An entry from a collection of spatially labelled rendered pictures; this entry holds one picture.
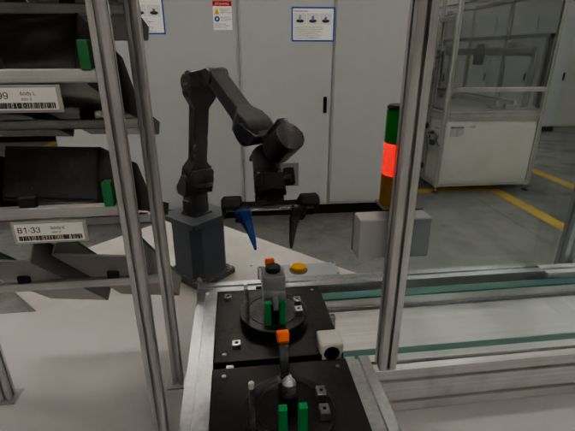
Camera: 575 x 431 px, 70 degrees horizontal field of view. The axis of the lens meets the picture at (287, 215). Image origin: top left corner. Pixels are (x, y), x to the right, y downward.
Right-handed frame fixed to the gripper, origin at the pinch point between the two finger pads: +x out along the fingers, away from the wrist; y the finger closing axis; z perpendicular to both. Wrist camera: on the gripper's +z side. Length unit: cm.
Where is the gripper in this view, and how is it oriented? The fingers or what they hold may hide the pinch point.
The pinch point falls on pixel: (272, 231)
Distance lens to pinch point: 78.4
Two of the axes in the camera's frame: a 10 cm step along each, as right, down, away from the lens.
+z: 1.1, -3.4, -9.3
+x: 0.9, 9.4, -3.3
